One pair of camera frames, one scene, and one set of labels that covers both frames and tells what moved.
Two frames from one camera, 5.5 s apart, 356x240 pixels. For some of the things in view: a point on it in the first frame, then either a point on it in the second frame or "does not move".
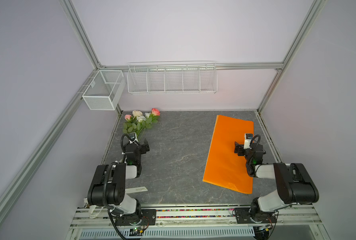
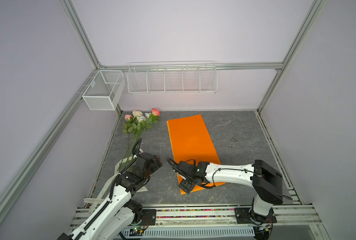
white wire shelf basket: x=172 y=77 does not move
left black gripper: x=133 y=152 → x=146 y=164
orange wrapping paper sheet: x=223 y=166 → x=191 y=141
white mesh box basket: x=105 y=90 does not move
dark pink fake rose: x=153 y=119 does not move
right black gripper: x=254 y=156 → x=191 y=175
